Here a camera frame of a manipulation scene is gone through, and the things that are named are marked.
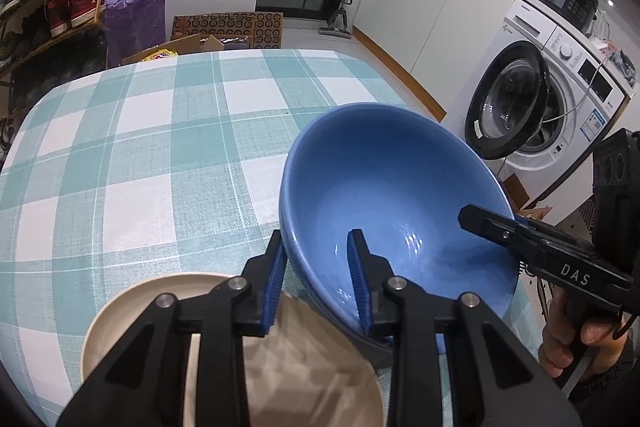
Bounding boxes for open cardboard box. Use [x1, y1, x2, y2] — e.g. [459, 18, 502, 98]
[121, 34, 251, 66]

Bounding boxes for purple plastic bag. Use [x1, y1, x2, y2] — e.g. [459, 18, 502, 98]
[104, 0, 167, 70]

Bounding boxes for small cardboard box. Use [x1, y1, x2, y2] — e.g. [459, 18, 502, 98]
[502, 174, 554, 221]

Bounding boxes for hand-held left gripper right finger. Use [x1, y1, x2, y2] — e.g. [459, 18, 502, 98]
[346, 229, 584, 427]

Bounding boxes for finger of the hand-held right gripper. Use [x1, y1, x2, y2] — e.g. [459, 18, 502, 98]
[459, 204, 544, 256]
[517, 214, 566, 238]

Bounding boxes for person's right hand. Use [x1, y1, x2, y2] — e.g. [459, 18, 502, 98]
[539, 294, 624, 376]

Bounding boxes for person's right forearm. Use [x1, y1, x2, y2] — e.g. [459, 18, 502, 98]
[572, 342, 640, 410]

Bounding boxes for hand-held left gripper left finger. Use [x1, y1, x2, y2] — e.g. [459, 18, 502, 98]
[56, 230, 289, 427]

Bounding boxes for brown ring-patterned door mat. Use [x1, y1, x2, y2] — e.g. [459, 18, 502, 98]
[171, 12, 285, 50]

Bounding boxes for white washing machine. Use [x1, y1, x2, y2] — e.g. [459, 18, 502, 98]
[445, 0, 629, 208]

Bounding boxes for cream plate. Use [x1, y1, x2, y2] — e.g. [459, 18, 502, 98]
[80, 273, 386, 427]

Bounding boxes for large light blue bowl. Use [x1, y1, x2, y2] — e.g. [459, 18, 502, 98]
[278, 103, 519, 334]

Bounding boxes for white base cabinet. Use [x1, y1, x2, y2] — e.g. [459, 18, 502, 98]
[352, 0, 519, 118]

